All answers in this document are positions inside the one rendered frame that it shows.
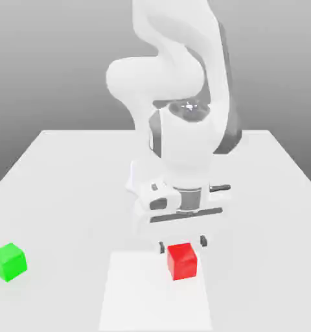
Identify small green cube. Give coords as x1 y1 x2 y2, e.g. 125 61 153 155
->
0 242 29 283

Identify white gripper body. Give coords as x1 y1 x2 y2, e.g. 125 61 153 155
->
133 198 225 242

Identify small red cube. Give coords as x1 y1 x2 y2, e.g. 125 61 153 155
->
167 242 198 281

